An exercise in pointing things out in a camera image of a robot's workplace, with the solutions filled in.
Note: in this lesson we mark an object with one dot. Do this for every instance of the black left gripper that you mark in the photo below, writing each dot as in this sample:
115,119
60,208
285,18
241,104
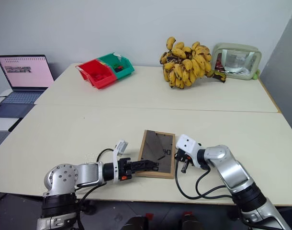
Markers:
125,169

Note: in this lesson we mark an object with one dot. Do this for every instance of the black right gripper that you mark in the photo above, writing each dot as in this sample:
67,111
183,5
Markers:
183,157

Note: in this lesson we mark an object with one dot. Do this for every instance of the wooden picture frame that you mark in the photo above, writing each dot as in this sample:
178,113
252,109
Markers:
167,163

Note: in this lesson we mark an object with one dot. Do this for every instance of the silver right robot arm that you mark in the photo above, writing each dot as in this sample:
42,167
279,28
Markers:
234,172

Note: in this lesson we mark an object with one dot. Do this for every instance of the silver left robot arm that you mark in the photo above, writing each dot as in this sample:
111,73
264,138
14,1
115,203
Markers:
88,173

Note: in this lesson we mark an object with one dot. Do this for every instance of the dark rounded shape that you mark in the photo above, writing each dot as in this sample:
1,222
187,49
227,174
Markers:
136,224
192,221

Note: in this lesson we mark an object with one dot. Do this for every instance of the bunch of yellow bananas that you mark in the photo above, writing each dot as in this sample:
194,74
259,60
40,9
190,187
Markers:
186,67

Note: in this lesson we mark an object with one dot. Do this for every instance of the green plastic storage bin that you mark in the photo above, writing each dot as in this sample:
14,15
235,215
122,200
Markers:
123,69

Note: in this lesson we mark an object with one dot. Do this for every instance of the small red parts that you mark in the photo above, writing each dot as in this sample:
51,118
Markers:
99,76

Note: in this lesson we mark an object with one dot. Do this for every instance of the red plastic storage bin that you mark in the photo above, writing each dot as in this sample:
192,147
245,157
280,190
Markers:
98,76

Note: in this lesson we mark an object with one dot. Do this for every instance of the small black parts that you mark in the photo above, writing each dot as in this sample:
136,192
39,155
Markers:
118,67

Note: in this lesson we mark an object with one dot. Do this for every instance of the dark red snack packet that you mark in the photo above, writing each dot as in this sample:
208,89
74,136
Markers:
219,62

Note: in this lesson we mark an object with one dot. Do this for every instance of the beige clear toiletry pouch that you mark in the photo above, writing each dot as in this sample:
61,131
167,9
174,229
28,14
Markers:
239,62

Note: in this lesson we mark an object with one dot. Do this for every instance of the small green object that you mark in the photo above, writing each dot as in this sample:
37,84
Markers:
257,74

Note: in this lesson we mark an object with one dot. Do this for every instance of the open grey laptop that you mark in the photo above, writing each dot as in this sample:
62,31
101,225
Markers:
26,74

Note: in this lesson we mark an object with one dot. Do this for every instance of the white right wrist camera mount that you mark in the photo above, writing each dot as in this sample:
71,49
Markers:
187,145

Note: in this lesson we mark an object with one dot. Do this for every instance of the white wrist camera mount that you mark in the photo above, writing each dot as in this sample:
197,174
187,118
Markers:
187,145
121,145

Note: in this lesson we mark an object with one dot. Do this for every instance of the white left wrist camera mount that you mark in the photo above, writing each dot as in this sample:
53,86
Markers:
121,145

